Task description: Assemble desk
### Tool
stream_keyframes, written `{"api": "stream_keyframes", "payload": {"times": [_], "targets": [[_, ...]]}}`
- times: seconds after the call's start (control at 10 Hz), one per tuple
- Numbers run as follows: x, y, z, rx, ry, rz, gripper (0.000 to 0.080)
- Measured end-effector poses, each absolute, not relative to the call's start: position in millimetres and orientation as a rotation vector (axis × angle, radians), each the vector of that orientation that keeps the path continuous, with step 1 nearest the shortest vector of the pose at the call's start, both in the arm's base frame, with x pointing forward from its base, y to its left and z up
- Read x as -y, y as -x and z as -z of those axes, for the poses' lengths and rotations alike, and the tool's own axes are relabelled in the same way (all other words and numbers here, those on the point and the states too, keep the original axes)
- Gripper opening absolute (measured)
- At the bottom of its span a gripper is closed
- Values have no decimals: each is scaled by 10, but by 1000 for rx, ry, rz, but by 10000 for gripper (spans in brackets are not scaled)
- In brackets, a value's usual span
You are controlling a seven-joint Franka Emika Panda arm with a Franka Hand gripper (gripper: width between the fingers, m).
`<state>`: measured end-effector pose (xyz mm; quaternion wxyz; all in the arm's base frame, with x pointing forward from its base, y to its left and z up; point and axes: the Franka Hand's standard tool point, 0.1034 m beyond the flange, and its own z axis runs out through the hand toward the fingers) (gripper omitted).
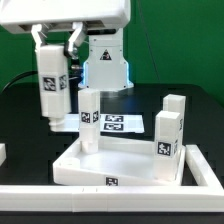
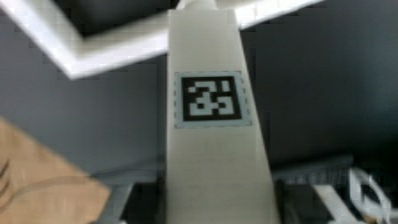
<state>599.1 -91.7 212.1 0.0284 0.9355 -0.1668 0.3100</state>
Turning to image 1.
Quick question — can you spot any black cable bundle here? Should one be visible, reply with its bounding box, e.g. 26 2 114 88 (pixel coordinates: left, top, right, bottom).
0 69 39 94

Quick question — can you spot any white block at left edge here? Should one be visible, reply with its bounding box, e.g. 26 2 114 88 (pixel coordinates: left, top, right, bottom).
0 143 6 166

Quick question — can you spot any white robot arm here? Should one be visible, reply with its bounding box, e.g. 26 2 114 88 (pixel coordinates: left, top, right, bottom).
0 0 133 91

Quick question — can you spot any white desk top tray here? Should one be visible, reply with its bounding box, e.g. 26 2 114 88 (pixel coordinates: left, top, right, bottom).
53 136 186 186

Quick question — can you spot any white marker tag plate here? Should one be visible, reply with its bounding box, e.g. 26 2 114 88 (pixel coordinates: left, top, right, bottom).
55 113 146 135

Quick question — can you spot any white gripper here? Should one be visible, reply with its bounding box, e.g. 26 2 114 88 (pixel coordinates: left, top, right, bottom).
0 0 131 59

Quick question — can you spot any white L-shaped corner fence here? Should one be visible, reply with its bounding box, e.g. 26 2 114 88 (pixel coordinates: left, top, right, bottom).
0 145 224 212

